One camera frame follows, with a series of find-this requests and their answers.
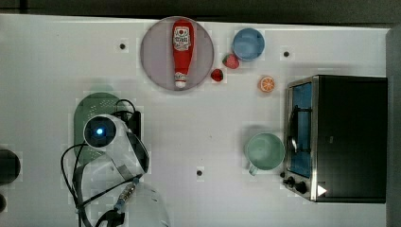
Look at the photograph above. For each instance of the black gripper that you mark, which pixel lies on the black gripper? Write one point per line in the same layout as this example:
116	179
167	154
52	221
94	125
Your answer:
134	124

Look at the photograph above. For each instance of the green plastic strainer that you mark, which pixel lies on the green plastic strainer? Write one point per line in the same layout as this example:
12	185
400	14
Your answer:
99	99

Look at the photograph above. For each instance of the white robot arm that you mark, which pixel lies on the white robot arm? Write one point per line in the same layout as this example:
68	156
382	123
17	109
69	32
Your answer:
110	191

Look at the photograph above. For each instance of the grey round plate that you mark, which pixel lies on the grey round plate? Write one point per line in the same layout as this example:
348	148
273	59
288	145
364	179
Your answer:
156	54

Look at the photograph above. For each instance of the small red strawberry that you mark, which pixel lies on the small red strawberry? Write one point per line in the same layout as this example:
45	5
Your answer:
217	75

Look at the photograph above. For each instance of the red ketchup bottle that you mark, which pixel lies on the red ketchup bottle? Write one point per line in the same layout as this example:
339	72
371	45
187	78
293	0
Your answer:
182	47

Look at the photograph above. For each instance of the large red strawberry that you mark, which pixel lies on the large red strawberry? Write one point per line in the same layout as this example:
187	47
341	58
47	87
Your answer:
231	61

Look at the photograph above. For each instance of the green mug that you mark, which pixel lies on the green mug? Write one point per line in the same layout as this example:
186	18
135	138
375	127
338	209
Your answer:
264	151

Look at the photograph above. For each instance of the orange slice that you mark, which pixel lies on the orange slice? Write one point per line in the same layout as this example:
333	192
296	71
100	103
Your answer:
266	84

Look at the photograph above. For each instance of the blue bowl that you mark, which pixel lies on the blue bowl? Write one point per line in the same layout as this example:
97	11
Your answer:
248	44

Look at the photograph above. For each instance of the black toaster oven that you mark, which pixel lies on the black toaster oven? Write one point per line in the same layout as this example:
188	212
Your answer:
336	139

